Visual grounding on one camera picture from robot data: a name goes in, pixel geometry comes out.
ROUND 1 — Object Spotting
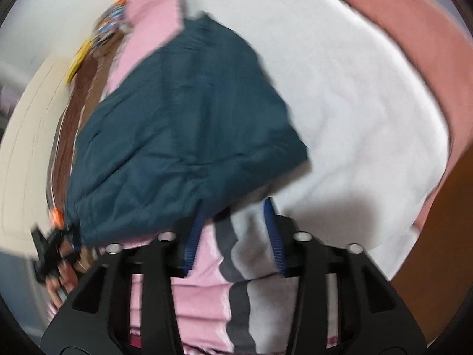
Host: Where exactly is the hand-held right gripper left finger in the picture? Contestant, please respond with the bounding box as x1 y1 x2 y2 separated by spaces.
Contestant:
40 206 205 355

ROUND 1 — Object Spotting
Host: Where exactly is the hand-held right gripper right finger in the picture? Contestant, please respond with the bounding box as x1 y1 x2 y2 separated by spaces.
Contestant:
263 197 426 355

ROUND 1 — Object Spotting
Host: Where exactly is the teal quilted puffer jacket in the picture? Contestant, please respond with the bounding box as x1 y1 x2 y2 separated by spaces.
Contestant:
67 11 310 248

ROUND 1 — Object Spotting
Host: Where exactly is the person's left hand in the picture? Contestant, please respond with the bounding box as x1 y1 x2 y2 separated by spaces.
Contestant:
45 242 84 309

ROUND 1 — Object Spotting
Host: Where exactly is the orange tissue packet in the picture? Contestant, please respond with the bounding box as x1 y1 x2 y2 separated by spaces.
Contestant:
50 209 66 230

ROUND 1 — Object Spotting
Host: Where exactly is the white bed headboard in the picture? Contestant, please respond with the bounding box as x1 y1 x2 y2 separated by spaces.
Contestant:
0 57 84 256

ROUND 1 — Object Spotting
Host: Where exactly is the striped brown pink white blanket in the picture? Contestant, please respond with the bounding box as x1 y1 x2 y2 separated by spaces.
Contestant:
44 0 470 355

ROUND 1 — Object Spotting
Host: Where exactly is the yellow plastic bag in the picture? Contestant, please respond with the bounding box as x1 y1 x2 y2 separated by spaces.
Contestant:
66 37 93 85

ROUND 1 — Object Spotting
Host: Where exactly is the colourful patterned pillow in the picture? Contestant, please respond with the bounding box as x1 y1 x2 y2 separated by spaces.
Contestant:
90 0 130 47

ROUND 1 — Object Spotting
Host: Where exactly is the wooden bed frame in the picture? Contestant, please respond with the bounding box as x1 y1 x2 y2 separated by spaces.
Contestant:
392 148 473 348

